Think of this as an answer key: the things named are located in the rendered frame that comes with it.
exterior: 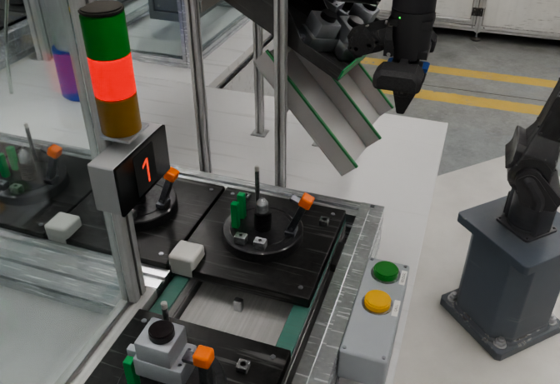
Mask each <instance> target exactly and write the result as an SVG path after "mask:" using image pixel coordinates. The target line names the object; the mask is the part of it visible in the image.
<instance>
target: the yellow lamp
mask: <svg viewBox="0 0 560 384"><path fill-rule="evenodd" d="M95 101H96V105H97V114H98V118H99V122H100V127H101V131H102V134H103V135H105V136H107V137H112V138H123V137H130V136H132V135H134V134H136V133H137V132H139V131H140V130H141V128H142V122H141V116H140V111H139V105H138V95H137V92H135V94H133V95H132V96H131V97H129V98H127V99H123V100H120V101H113V102H108V101H103V100H100V99H98V98H96V97H95Z"/></svg>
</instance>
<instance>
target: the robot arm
mask: <svg viewBox="0 0 560 384"><path fill-rule="evenodd" d="M337 1H338V2H353V3H362V4H372V5H378V4H379V3H380V2H381V0H337ZM436 4H437V0H392V11H390V13H389V14H390V17H389V18H388V19H385V20H379V21H375V22H369V23H365V24H362V25H358V26H356V27H353V28H352V30H351V31H350V33H349V34H348V35H347V40H348V47H347V49H348V51H350V52H352V55H353V57H354V58H358V57H362V56H363V55H367V54H370V53H375V52H381V51H382V50H383V56H386V57H390V58H389V59H388V60H387V62H382V63H381V64H380V65H379V66H378V67H377V69H376V71H375V73H374V74H373V79H372V85H373V86H374V87H375V88H376V89H383V90H389V91H393V96H394V102H395V108H396V113H399V114H404V113H405V111H406V110H407V108H408V106H409V104H410V102H411V101H412V99H413V98H414V96H415V94H417V93H419V92H420V90H421V87H422V84H423V82H424V80H425V77H426V75H427V71H428V68H429V65H430V63H429V62H423V61H420V60H427V59H428V54H429V52H433V51H434V48H435V46H436V43H437V37H438V35H437V34H436V33H435V32H434V31H433V24H434V21H435V18H436V13H435V10H436ZM559 153H560V78H559V80H558V81H557V84H556V86H555V88H554V89H553V90H552V93H551V94H550V96H549V98H548V100H547V101H546V103H545V105H544V107H543V109H542V111H541V112H540V114H539V116H538V117H537V120H536V121H535V122H534V123H533V124H532V125H531V126H529V127H528V128H526V129H525V128H523V127H520V126H518V125H517V126H516V129H515V132H514V134H513V137H512V139H511V141H510V142H509V143H507V144H506V145H505V168H506V169H507V181H508V183H509V185H510V186H511V187H512V189H511V191H509V192H508V194H507V200H506V203H505V206H504V209H503V212H504V213H505V214H503V215H501V216H498V217H497V219H496V220H497V221H498V222H499V223H500V224H502V225H503V226H504V227H505V228H507V229H508V230H509V231H510V232H512V233H513V234H514V235H516V236H517V237H519V238H520V239H521V240H523V241H524V242H527V243H529V242H532V241H535V240H537V239H539V238H542V237H545V236H548V235H550V234H553V233H554V232H557V228H556V227H555V226H554V225H553V220H554V218H555V215H556V212H557V209H558V207H559V206H560V183H559V177H558V170H557V169H556V166H557V163H558V157H559Z"/></svg>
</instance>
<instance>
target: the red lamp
mask: <svg viewBox="0 0 560 384"><path fill-rule="evenodd" d="M87 62H88V66H89V71H90V75H91V79H92V88H93V92H94V96H95V97H96V98H98V99H100V100H103V101H108V102H113V101H120V100H123V99H127V98H129V97H131V96H132V95H133V94H135V92H136V91H137V89H136V83H135V77H134V71H133V61H132V55H131V52H130V53H129V54H128V55H127V56H126V57H123V58H121V59H118V60H114V61H106V62H101V61H95V60H92V59H90V58H88V57H87Z"/></svg>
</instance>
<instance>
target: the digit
mask: <svg viewBox="0 0 560 384"><path fill-rule="evenodd" d="M133 164H134V169H135V174H136V179H137V189H138V194H139V198H140V197H141V196H142V195H143V194H144V193H145V192H146V191H147V190H148V189H149V188H150V186H152V185H153V184H154V183H155V181H157V179H158V175H157V169H156V163H155V156H154V151H153V141H151V142H150V143H149V144H148V145H147V146H146V147H145V148H144V149H143V150H142V151H141V152H140V153H139V154H138V155H137V156H135V158H134V159H133Z"/></svg>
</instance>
